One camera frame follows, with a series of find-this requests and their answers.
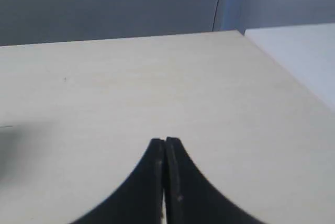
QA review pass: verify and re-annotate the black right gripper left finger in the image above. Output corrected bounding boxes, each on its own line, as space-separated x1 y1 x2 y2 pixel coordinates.
74 139 164 224

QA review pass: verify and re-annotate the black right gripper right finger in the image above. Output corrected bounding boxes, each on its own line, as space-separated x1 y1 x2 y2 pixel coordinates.
165 137 256 223

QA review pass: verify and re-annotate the thin black wall cable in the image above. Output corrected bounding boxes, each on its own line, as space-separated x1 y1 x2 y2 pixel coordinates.
211 0 226 32

